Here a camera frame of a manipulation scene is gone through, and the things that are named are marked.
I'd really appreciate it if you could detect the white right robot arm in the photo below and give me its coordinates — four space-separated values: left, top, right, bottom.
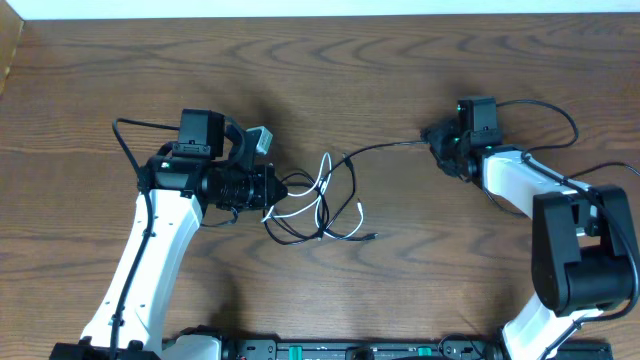
421 118 639 359

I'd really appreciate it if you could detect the white usb cable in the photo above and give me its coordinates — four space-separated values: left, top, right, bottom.
259 151 365 240

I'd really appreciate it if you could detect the black usb cable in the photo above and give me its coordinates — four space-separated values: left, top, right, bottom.
279 153 379 244
262 139 526 246

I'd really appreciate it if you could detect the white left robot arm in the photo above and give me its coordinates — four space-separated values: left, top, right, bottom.
81 165 287 359

